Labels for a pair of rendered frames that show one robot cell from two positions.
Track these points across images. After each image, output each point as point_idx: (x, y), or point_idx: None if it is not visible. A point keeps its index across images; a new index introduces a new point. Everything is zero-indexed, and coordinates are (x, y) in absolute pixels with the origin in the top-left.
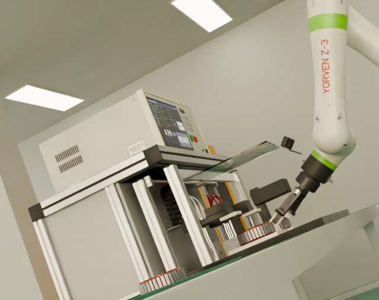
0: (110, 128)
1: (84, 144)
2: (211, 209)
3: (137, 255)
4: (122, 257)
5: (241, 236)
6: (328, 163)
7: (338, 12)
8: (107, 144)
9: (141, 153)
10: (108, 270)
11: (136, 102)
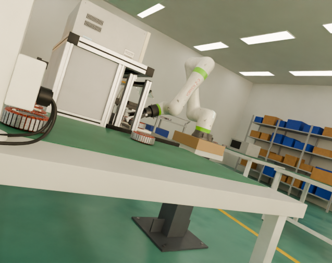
0: (125, 33)
1: (107, 25)
2: (132, 103)
3: (110, 105)
4: (101, 99)
5: None
6: (160, 113)
7: (207, 75)
8: (118, 37)
9: (146, 66)
10: (89, 99)
11: (144, 36)
